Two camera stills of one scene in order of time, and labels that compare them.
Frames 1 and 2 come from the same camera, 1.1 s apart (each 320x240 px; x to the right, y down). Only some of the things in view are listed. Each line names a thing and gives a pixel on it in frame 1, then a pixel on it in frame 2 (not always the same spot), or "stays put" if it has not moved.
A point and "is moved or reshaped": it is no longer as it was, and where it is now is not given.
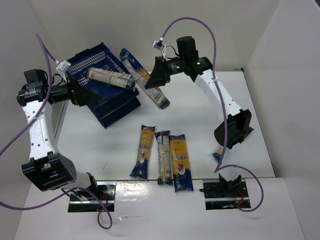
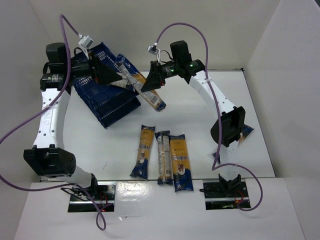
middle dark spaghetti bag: x=164 y=175 stays put
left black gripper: x=75 y=92 -> x=94 y=67
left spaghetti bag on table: x=140 y=169 stays put
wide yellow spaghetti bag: x=183 y=180 stays put
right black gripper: x=160 y=70 stays put
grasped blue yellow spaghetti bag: x=141 y=75 is moved or reshaped
